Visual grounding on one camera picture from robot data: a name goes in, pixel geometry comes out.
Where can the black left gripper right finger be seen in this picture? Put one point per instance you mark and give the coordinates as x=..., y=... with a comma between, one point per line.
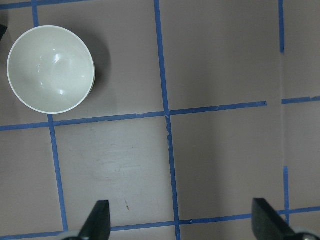
x=266, y=224

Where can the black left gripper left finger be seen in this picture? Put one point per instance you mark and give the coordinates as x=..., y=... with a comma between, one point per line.
x=98, y=223

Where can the white ceramic bowl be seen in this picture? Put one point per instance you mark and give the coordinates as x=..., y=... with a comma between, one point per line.
x=50, y=69

